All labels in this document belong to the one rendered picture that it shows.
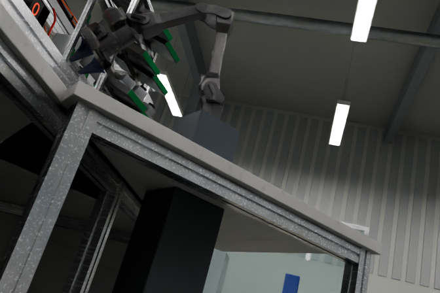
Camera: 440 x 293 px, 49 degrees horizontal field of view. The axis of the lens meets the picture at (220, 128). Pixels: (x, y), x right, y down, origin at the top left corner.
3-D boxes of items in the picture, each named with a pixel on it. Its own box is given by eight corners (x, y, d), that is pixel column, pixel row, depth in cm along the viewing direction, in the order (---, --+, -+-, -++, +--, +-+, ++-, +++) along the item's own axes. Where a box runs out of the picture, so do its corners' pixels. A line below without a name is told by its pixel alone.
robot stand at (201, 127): (222, 197, 129) (240, 131, 137) (181, 176, 122) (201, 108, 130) (193, 201, 140) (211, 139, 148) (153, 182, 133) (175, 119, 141)
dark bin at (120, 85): (143, 113, 176) (156, 98, 177) (126, 94, 165) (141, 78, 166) (95, 81, 190) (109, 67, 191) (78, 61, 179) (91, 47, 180)
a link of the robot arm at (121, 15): (153, 34, 155) (134, 9, 159) (151, 19, 148) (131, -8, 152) (122, 50, 152) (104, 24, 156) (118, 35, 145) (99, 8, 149)
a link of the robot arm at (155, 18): (230, 31, 158) (219, 6, 162) (232, 16, 150) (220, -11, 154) (145, 55, 152) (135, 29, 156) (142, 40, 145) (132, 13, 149)
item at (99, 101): (381, 254, 128) (382, 244, 129) (73, 93, 85) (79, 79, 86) (221, 251, 183) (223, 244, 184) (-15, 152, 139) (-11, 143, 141)
